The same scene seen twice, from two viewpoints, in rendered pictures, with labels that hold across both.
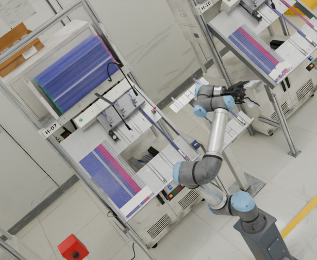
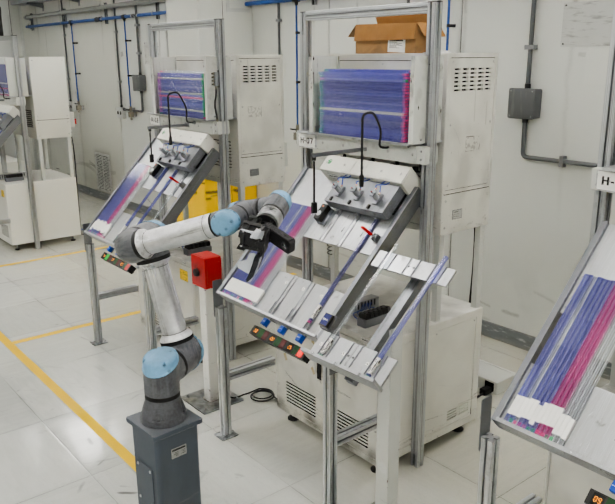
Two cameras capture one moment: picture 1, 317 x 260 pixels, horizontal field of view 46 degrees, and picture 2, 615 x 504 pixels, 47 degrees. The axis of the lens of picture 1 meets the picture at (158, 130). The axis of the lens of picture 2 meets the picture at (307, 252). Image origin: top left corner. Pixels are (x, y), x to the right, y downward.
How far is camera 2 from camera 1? 259 cm
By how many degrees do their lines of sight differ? 61
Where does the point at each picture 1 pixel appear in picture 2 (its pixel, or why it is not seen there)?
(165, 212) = (315, 393)
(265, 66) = (538, 380)
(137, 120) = (357, 229)
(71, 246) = (199, 259)
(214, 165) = (122, 241)
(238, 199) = (160, 352)
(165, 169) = (289, 304)
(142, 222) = (288, 362)
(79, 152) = (300, 194)
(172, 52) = not seen: outside the picture
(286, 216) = not seen: outside the picture
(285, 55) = (595, 417)
